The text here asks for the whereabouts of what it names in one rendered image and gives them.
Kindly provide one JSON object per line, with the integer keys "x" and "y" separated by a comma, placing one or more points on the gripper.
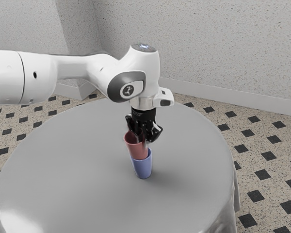
{"x": 143, "y": 114}

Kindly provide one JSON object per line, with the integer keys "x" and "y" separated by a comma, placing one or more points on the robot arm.
{"x": 70, "y": 65}

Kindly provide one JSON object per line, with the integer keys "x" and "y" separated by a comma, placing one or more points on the red cup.
{"x": 136, "y": 148}

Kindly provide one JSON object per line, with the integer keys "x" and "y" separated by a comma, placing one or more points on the blue cup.
{"x": 142, "y": 168}

